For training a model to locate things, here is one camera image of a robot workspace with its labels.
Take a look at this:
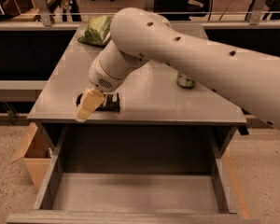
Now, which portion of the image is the green soda can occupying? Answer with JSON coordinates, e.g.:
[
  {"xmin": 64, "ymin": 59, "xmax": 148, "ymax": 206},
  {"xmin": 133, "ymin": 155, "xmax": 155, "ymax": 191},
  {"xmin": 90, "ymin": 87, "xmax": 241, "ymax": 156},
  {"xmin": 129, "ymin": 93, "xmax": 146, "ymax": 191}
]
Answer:
[{"xmin": 176, "ymin": 73, "xmax": 196, "ymax": 89}]

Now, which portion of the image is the cardboard box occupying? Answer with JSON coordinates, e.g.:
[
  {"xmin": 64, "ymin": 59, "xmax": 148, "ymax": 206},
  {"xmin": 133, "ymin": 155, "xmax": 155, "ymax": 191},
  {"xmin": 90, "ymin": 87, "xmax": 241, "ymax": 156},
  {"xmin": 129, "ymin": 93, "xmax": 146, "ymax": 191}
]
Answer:
[{"xmin": 9, "ymin": 122, "xmax": 53, "ymax": 190}]

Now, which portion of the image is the grey cabinet counter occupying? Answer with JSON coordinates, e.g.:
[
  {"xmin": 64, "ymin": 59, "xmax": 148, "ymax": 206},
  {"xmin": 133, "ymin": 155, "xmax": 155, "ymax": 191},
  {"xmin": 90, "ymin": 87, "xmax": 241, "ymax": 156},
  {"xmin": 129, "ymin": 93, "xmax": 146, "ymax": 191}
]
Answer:
[{"xmin": 26, "ymin": 21, "xmax": 249, "ymax": 159}]

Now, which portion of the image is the black office chair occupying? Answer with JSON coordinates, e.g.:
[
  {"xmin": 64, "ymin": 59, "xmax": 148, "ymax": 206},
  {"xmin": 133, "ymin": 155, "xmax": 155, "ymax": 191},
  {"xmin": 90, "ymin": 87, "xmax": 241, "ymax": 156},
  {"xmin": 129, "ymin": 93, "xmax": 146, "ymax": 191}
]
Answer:
[{"xmin": 154, "ymin": 0, "xmax": 211, "ymax": 21}]

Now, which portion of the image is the green chip bag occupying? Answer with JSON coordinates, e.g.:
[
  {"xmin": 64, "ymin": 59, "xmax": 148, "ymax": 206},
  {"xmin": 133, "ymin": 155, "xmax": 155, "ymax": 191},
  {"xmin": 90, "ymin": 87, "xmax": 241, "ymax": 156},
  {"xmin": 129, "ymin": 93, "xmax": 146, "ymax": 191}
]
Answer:
[{"xmin": 77, "ymin": 15, "xmax": 112, "ymax": 47}]

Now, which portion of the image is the metal railing with posts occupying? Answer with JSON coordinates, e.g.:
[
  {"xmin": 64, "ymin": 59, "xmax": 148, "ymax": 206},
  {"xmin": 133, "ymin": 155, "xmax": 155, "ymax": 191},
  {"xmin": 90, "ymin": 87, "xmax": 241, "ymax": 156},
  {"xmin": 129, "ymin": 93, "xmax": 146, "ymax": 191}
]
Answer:
[{"xmin": 0, "ymin": 0, "xmax": 280, "ymax": 24}]

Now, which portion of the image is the dark rxbar chocolate wrapper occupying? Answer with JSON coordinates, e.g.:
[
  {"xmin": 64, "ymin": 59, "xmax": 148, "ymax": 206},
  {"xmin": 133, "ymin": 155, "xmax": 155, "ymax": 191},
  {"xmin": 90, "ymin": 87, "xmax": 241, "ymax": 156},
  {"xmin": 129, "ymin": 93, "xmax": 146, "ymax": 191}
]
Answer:
[{"xmin": 76, "ymin": 91, "xmax": 121, "ymax": 113}]

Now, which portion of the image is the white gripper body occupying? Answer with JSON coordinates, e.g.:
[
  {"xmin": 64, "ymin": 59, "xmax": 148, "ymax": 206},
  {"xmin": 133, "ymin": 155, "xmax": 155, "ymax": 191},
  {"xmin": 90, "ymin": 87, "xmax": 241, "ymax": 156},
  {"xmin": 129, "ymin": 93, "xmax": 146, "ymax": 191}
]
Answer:
[{"xmin": 89, "ymin": 55, "xmax": 127, "ymax": 92}]

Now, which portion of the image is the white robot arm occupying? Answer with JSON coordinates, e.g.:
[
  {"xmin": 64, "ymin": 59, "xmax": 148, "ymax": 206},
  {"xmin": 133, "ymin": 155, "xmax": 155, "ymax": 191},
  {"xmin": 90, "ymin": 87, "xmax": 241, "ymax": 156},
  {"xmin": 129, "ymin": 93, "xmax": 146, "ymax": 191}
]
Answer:
[{"xmin": 77, "ymin": 7, "xmax": 280, "ymax": 130}]

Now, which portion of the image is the open grey top drawer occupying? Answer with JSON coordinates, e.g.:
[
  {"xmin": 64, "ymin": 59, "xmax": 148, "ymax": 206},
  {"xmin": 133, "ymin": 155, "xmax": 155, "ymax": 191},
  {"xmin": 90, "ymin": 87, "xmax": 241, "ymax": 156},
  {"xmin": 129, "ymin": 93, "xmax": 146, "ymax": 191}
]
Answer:
[{"xmin": 7, "ymin": 125, "xmax": 260, "ymax": 224}]

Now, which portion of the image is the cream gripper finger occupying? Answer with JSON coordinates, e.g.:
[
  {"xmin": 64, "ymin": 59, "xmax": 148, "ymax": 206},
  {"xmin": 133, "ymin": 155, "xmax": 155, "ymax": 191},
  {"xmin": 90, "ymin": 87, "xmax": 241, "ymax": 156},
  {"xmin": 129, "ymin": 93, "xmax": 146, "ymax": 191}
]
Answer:
[{"xmin": 76, "ymin": 89, "xmax": 104, "ymax": 122}]

